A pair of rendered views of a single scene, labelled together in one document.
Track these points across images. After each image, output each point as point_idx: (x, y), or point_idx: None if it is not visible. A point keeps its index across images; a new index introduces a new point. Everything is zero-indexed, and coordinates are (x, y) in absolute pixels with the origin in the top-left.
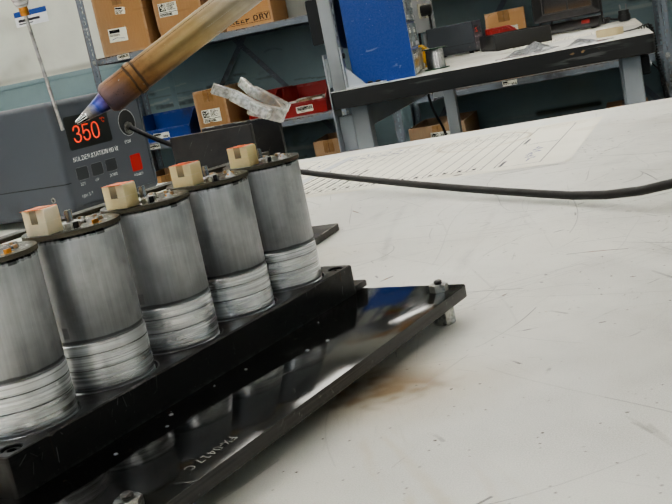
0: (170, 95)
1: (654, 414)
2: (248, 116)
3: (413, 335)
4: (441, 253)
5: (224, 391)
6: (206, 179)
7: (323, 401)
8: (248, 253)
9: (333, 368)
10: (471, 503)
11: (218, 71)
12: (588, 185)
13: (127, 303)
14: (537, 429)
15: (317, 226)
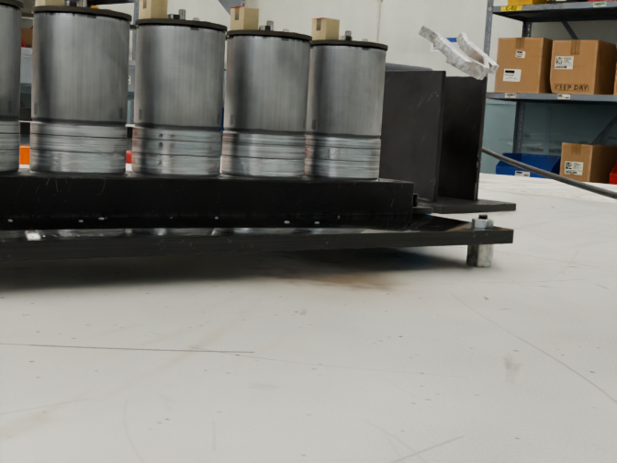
0: (543, 141)
1: (541, 360)
2: (609, 178)
3: (405, 245)
4: (572, 237)
5: (169, 220)
6: (259, 28)
7: (233, 249)
8: (277, 115)
9: (277, 231)
10: (226, 349)
11: (594, 130)
12: None
13: (100, 97)
14: (401, 333)
15: (495, 200)
